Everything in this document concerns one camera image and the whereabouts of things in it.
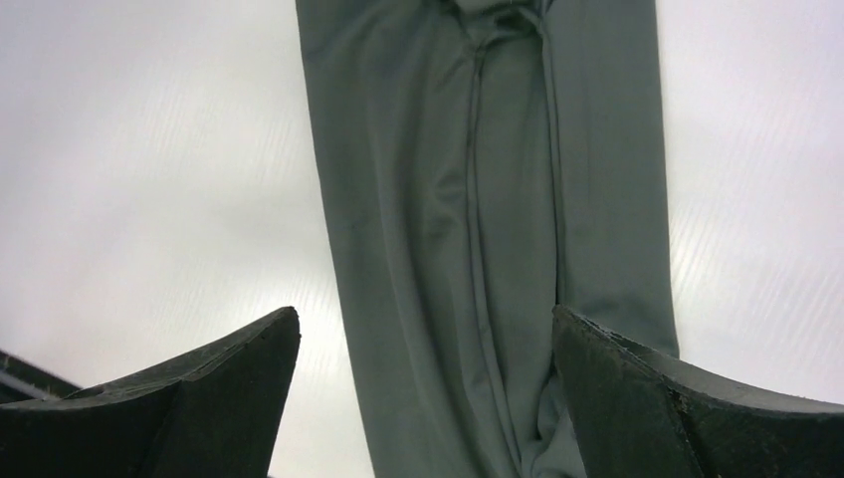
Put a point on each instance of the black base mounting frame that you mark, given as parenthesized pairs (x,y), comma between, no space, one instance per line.
(20,380)

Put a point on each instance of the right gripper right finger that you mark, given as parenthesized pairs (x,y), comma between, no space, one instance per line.
(637,412)

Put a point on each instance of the dark grey t-shirt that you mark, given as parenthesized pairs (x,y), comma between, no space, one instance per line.
(481,162)

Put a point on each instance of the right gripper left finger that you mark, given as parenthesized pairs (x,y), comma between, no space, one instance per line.
(214,411)

